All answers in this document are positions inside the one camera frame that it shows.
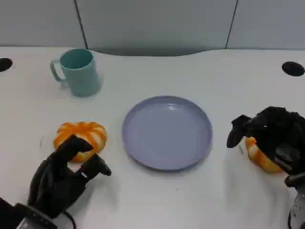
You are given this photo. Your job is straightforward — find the lilac plate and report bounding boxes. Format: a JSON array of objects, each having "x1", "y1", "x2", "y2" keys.
[{"x1": 122, "y1": 95, "x2": 213, "y2": 171}]

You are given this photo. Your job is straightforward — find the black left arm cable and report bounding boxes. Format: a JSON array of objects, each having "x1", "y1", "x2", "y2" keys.
[{"x1": 62, "y1": 210, "x2": 77, "y2": 229}]

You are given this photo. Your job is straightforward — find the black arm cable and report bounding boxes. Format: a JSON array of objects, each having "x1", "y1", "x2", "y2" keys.
[
  {"x1": 62, "y1": 210, "x2": 77, "y2": 229},
  {"x1": 286, "y1": 209, "x2": 293, "y2": 229}
]

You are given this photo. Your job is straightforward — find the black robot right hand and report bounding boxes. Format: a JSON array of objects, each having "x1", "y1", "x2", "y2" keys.
[{"x1": 226, "y1": 106, "x2": 305, "y2": 188}]

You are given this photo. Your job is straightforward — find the pale green mug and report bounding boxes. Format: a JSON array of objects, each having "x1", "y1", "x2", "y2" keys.
[{"x1": 50, "y1": 48, "x2": 101, "y2": 97}]

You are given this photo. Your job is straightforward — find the grey partition panel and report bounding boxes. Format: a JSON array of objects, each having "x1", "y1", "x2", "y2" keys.
[
  {"x1": 74, "y1": 0, "x2": 238, "y2": 57},
  {"x1": 225, "y1": 0, "x2": 305, "y2": 51},
  {"x1": 0, "y1": 0, "x2": 88, "y2": 48}
]

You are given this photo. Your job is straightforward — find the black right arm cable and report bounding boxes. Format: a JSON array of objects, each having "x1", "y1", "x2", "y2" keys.
[{"x1": 286, "y1": 209, "x2": 293, "y2": 229}]

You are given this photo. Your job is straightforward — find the black table cable grommet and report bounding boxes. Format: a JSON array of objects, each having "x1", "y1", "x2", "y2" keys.
[
  {"x1": 0, "y1": 58, "x2": 13, "y2": 72},
  {"x1": 281, "y1": 61, "x2": 305, "y2": 77}
]

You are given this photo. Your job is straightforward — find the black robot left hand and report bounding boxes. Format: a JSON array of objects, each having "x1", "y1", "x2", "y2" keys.
[{"x1": 27, "y1": 134, "x2": 112, "y2": 219}]

